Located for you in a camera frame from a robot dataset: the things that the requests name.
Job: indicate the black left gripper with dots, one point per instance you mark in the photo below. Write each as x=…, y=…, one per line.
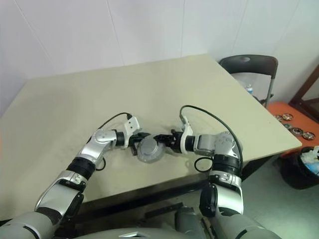
x=134, y=139

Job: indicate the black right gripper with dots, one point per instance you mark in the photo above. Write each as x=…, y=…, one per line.
x=175, y=142

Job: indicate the small dark metal gear part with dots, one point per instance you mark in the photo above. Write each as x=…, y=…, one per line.
x=149, y=148

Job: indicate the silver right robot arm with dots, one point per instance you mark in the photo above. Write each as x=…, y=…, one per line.
x=216, y=142

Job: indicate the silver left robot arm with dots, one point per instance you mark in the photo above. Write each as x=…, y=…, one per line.
x=99, y=137

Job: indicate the grey rounded cylinder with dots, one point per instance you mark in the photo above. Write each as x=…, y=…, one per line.
x=189, y=221

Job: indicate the grey robot torso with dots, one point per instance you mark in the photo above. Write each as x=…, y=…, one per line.
x=124, y=232

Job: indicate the clear water bottle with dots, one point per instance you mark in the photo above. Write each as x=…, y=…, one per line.
x=249, y=89

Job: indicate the black folding chair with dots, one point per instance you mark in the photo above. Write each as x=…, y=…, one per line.
x=249, y=66

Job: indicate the orange stool surface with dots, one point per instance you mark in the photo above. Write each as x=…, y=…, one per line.
x=279, y=109

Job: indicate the black trash bin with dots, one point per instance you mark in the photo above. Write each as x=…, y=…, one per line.
x=294, y=174

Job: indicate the white and blue trash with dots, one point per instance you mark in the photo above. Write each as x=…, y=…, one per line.
x=310, y=159

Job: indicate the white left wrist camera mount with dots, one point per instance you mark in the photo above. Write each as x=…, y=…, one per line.
x=130, y=125

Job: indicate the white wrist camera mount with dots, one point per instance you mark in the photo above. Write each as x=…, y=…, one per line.
x=187, y=129
x=130, y=125

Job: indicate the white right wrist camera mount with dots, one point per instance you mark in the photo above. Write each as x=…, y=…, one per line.
x=187, y=129

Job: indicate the dark table frame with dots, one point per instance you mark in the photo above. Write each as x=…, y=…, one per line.
x=149, y=196

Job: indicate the dark brown wooden cabinet frame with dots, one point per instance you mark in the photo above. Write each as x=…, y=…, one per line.
x=304, y=87

